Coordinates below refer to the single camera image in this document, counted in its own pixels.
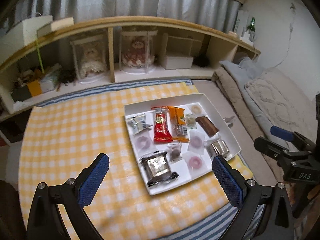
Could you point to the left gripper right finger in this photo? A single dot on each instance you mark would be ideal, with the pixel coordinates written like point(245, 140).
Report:
point(231, 181)

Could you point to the red snack packet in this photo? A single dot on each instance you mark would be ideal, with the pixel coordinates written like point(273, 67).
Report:
point(160, 128)

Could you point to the doll in red dress case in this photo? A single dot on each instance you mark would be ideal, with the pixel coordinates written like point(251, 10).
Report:
point(136, 52)

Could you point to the white box on shelf top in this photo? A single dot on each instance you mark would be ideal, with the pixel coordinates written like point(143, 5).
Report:
point(21, 35)

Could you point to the yellow white checkered cloth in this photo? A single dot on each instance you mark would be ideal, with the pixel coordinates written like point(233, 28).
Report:
point(117, 159)

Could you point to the green white candy packet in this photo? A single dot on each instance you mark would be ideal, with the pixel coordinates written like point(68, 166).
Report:
point(190, 121)

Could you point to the grey curtain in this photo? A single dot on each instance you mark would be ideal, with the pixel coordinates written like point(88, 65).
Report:
point(216, 14)

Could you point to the beige blanket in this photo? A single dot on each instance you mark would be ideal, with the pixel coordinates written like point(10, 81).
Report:
point(264, 168)

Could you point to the purple ring candy packet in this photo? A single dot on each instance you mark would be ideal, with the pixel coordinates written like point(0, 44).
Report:
point(196, 142)
point(143, 144)

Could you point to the beige ring candy packet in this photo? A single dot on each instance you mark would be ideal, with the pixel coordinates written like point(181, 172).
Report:
point(196, 110)

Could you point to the pink ring candy packet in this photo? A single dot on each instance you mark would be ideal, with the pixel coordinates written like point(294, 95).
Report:
point(195, 164)

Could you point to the grey blue blanket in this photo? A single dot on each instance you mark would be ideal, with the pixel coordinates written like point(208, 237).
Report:
point(244, 73)

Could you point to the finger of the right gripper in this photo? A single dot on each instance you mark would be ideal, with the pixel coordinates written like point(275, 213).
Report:
point(282, 133)
point(269, 148)

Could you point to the small clear chocolate ball packet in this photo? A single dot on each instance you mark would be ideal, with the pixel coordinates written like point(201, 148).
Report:
point(174, 151)

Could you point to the green glass bottle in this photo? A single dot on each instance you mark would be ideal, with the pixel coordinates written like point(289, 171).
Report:
point(251, 29)

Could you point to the silver foil snack packet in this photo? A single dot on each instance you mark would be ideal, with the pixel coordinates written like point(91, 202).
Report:
point(157, 169)
point(216, 147)

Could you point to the orange snack bar packet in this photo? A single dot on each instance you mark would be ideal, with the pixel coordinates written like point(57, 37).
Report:
point(177, 122)

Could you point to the orange box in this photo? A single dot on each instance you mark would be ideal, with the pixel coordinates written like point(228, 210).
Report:
point(34, 88)

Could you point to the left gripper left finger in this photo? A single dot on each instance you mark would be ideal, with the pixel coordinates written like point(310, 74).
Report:
point(90, 179)

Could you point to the white cardboard tray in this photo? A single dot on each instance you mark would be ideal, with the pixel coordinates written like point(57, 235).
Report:
point(180, 166)

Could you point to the crumpled white wrapper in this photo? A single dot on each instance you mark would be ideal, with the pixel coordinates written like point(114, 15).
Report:
point(229, 121)

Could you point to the brown chocolate bar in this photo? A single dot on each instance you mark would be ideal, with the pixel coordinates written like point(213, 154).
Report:
point(207, 125)

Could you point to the white barcode snack packet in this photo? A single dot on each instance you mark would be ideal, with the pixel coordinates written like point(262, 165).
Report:
point(138, 123)

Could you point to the white storage box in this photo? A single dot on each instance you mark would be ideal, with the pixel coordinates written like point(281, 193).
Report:
point(177, 62)

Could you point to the wooden shelf headboard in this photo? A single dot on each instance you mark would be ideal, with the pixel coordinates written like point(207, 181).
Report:
point(174, 37)

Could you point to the doll in white dress case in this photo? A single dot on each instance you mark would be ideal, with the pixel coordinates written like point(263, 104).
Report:
point(89, 56)

